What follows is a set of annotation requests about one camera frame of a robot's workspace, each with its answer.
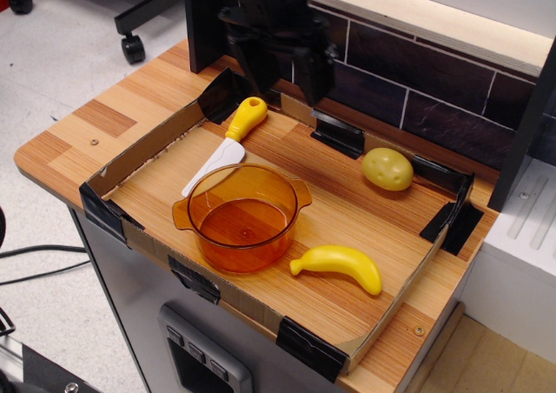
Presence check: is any cardboard fence with black tape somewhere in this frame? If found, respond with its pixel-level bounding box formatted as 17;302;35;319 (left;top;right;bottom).
76;70;494;392

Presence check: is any grey control panel with buttons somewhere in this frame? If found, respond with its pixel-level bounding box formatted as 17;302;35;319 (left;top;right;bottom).
158;305;254;393

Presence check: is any black vertical post right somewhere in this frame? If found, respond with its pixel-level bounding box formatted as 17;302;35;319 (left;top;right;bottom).
488;42;555;211

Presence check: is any yellow toy banana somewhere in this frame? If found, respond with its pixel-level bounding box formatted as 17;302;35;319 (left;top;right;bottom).
289;245;382;296

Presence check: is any orange transparent plastic pot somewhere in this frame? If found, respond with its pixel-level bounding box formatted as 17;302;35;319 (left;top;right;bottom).
172;163;312;274

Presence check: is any black chair base with caster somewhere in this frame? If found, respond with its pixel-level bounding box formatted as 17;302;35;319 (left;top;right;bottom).
114;0;181;64

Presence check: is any yellow handled white toy knife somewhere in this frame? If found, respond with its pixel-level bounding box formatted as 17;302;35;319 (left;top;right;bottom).
182;97;268;197

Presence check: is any black caster wheel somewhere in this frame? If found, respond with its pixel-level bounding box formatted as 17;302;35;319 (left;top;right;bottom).
8;0;33;15

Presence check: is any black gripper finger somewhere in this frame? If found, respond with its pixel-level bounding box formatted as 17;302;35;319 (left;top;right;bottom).
228;34;281;94
295;48;334;106

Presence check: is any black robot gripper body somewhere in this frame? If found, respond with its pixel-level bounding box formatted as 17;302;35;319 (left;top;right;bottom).
219;0;338;62

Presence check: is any yellow toy potato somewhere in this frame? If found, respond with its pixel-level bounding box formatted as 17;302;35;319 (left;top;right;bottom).
361;148;414;191

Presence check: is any black floor cable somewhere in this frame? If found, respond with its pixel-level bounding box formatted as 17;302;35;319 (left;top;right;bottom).
0;244;91;286

